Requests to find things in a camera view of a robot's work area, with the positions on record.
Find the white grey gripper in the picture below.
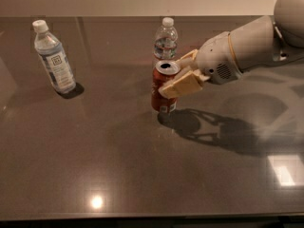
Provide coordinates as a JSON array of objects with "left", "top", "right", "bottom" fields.
[{"left": 159, "top": 31, "right": 242, "bottom": 99}]

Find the red coke can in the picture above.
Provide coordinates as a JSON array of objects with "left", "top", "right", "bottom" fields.
[{"left": 151, "top": 60, "right": 181, "bottom": 114}]

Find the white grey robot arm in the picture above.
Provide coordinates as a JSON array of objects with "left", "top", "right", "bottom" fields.
[{"left": 159, "top": 0, "right": 304, "bottom": 99}]

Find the clear water bottle red label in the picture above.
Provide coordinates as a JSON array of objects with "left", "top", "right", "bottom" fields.
[{"left": 154, "top": 17, "right": 178, "bottom": 60}]

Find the water bottle blue white label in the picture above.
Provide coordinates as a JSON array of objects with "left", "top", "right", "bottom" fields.
[{"left": 32, "top": 20, "right": 76, "bottom": 94}]

